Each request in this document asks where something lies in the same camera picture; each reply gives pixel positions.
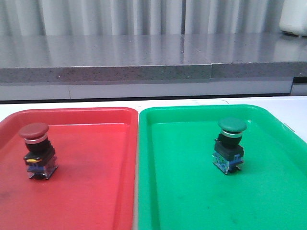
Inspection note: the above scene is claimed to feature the green mushroom push button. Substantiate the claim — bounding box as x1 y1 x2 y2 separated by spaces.
213 117 247 174

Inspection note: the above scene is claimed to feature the red mushroom push button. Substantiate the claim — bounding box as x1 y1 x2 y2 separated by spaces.
19 122 58 180

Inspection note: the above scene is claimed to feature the grey stone counter ledge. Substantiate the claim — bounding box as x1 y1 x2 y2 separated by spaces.
0 33 307 101

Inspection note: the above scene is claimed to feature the green plastic tray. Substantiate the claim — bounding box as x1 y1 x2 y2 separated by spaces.
138 105 307 230

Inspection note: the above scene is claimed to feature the red plastic tray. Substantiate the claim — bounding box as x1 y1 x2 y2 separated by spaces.
0 107 138 230

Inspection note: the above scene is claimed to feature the white container on counter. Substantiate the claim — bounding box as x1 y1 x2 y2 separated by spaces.
279 0 307 36

